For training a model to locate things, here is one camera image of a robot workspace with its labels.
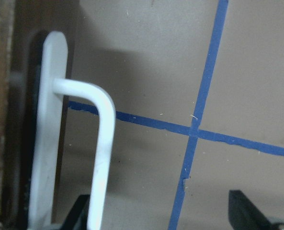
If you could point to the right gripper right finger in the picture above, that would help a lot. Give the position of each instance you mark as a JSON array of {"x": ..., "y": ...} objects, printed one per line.
[{"x": 243, "y": 214}]

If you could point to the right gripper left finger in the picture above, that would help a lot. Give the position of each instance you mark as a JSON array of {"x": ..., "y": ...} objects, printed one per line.
[{"x": 77, "y": 217}]

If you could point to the wooden drawer with white handle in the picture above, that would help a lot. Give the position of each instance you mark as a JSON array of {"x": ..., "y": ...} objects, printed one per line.
[{"x": 37, "y": 42}]

